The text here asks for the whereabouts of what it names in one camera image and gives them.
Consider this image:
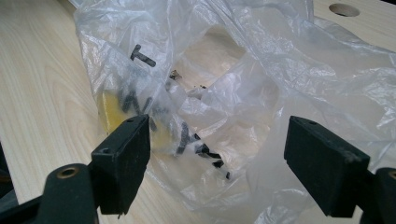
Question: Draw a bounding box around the clear plastic bag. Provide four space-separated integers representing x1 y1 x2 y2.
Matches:
68 0 396 224

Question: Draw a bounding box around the yellow rounded soft item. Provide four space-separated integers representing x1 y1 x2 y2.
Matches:
98 91 172 153

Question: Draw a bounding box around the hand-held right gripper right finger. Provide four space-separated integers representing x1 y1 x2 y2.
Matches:
283 115 372 218

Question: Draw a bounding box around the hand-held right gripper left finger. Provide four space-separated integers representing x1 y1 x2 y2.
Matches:
91 114 151 216

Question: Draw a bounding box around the grey round cable grommet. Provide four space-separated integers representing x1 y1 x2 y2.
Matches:
328 3 361 18

